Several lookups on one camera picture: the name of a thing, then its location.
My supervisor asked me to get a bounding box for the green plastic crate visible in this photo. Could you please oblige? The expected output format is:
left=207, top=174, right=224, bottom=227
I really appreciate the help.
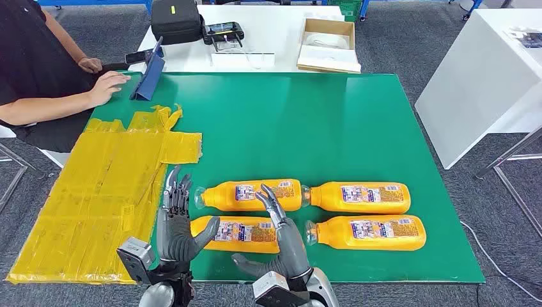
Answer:
left=328, top=0, right=364, bottom=23

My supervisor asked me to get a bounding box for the metal chair frame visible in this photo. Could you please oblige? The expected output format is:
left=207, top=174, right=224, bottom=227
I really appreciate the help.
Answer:
left=0, top=141, right=43, bottom=213

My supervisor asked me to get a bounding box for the orange detergent bottle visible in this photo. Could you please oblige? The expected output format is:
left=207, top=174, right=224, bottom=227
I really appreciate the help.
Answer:
left=301, top=182, right=412, bottom=215
left=304, top=214, right=427, bottom=251
left=194, top=178, right=304, bottom=213
left=190, top=216, right=281, bottom=254

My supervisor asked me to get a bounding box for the person's left hand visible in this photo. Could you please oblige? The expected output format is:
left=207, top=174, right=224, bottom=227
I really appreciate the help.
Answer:
left=77, top=57, right=104, bottom=75

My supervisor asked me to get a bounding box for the metal table frame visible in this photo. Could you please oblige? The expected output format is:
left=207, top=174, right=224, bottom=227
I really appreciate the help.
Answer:
left=475, top=125, right=542, bottom=238

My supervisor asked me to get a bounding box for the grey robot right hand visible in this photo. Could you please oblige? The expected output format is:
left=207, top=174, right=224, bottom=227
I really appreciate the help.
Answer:
left=231, top=183, right=313, bottom=281

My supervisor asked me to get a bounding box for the black carrying case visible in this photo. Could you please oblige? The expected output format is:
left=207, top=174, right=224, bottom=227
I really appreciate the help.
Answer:
left=150, top=0, right=203, bottom=46

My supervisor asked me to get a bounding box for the yellow taped sheet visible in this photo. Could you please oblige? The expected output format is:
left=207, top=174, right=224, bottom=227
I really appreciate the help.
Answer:
left=6, top=104, right=203, bottom=285

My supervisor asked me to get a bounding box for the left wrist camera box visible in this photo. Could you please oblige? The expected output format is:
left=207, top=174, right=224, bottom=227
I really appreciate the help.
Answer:
left=116, top=236, right=157, bottom=285

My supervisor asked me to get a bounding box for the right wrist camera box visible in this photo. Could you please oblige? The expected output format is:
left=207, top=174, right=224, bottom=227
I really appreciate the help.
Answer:
left=252, top=271, right=308, bottom=307

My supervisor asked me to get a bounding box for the printed booklet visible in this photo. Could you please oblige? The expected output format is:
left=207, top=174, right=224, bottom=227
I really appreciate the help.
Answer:
left=506, top=27, right=542, bottom=49

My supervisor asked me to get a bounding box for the person's right hand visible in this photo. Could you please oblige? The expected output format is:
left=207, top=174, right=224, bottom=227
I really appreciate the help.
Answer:
left=88, top=70, right=132, bottom=107

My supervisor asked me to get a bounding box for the blue castor leg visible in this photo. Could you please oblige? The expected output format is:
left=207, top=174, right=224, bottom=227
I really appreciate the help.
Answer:
left=462, top=0, right=484, bottom=22

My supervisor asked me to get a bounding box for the person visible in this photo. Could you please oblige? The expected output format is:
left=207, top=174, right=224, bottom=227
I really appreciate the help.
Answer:
left=0, top=0, right=132, bottom=154

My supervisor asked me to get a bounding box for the white pouch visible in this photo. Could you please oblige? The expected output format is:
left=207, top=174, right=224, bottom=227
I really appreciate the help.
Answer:
left=304, top=33, right=346, bottom=49

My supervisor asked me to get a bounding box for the white floor cable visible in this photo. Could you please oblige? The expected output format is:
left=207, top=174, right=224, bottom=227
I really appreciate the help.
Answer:
left=460, top=220, right=542, bottom=304

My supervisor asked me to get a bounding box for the white sheet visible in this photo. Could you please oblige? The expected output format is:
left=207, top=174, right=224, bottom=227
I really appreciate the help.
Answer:
left=297, top=44, right=362, bottom=73

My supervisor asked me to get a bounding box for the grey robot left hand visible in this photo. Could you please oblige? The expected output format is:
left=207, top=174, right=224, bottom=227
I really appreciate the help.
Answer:
left=155, top=165, right=221, bottom=265

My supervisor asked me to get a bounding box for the black phone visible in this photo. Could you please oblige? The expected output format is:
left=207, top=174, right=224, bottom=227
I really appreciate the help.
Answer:
left=125, top=49, right=155, bottom=65

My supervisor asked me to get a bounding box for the white charging cable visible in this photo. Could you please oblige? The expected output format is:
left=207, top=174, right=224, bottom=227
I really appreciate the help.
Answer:
left=224, top=36, right=265, bottom=71

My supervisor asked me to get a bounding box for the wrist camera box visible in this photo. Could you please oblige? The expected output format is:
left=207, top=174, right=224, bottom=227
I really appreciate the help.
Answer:
left=252, top=271, right=308, bottom=307
left=116, top=236, right=157, bottom=285

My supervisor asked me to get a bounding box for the blue shelf frame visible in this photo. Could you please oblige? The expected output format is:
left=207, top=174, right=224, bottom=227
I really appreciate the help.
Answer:
left=37, top=0, right=153, bottom=15

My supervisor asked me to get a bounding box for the green table mat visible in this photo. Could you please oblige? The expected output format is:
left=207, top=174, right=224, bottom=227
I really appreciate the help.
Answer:
left=86, top=71, right=486, bottom=285

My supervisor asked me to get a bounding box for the open cardboard box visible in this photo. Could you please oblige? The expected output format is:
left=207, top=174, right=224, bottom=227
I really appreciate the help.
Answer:
left=296, top=17, right=362, bottom=75

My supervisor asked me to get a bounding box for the blue folio tablet case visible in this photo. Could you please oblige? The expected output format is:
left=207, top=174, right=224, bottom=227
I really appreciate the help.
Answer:
left=130, top=36, right=166, bottom=102

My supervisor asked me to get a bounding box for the white panel-sided table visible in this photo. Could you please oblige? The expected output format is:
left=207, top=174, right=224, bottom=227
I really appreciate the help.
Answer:
left=415, top=8, right=542, bottom=170

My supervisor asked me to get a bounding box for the white seat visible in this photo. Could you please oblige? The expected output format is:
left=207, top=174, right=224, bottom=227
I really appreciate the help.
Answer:
left=0, top=125, right=71, bottom=169

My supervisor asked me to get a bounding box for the white desk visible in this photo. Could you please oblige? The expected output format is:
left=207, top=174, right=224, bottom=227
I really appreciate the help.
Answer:
left=128, top=4, right=346, bottom=74

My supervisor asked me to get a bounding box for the black remote controller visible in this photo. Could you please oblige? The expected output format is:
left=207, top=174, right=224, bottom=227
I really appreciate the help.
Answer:
left=201, top=21, right=245, bottom=52

